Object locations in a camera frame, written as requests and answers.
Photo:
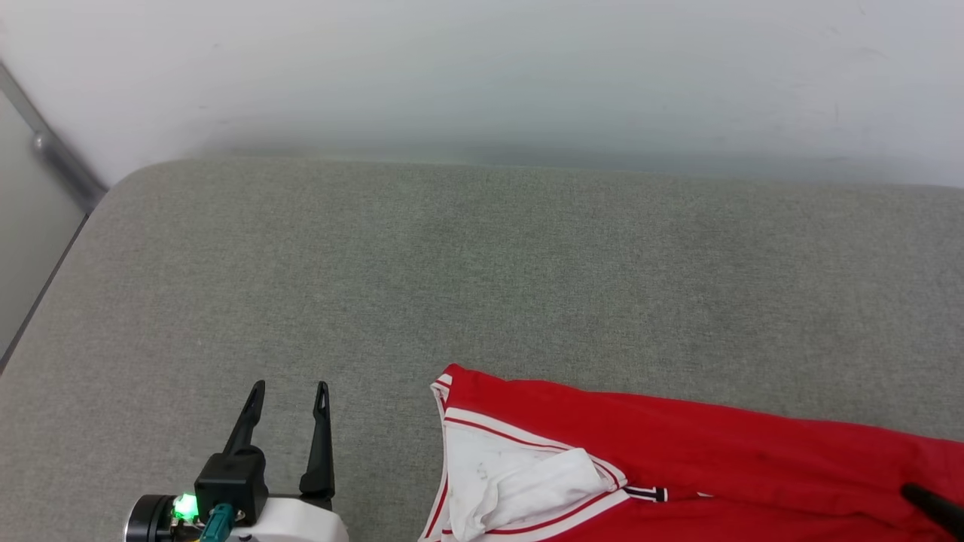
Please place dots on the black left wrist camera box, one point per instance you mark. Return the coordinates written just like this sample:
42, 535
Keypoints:
230, 478

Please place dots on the red and white basketball jersey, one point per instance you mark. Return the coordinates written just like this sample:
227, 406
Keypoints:
715, 467

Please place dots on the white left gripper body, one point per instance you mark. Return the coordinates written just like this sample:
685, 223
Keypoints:
301, 523

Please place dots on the grey fabric sofa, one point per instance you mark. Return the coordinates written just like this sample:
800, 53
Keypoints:
452, 286

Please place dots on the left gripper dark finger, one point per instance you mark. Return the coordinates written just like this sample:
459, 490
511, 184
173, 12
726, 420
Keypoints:
247, 421
321, 452

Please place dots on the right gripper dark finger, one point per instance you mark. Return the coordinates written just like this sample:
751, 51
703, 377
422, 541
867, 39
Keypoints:
938, 506

